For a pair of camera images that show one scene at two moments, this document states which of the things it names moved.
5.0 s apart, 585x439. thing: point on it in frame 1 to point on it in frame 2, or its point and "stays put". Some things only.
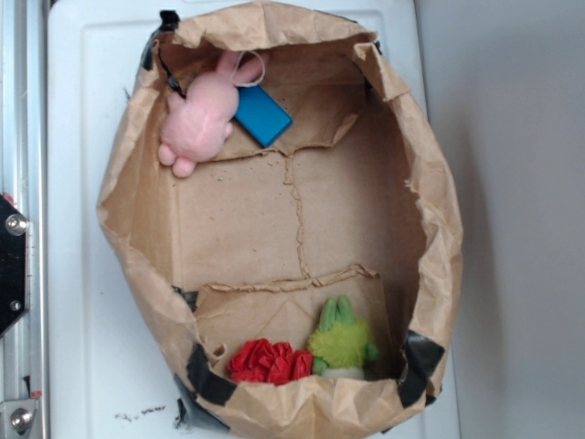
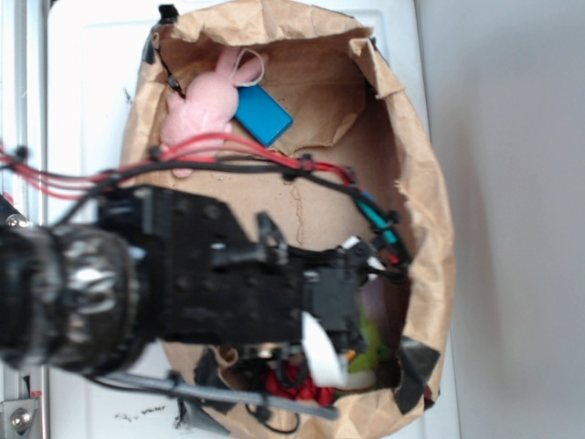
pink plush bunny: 196,123 stays put
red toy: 263,360 to 287,381
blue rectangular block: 260,115 stays put
